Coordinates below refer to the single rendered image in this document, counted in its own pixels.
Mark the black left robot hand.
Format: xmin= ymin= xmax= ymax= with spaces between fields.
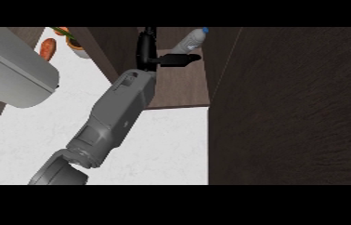
xmin=135 ymin=26 xmax=203 ymax=73

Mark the brown wooden cabinet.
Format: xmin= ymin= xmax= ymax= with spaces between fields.
xmin=67 ymin=26 xmax=212 ymax=110

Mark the pale grey appliance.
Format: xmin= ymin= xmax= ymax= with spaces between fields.
xmin=0 ymin=26 xmax=61 ymax=109

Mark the orange sweet potato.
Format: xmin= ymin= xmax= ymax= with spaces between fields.
xmin=38 ymin=37 xmax=58 ymax=62

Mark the clear blue-capped water bottle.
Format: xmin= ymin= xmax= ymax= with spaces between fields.
xmin=169 ymin=27 xmax=210 ymax=55

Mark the dark brown cabinet door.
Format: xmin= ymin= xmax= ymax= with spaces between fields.
xmin=200 ymin=26 xmax=351 ymax=186

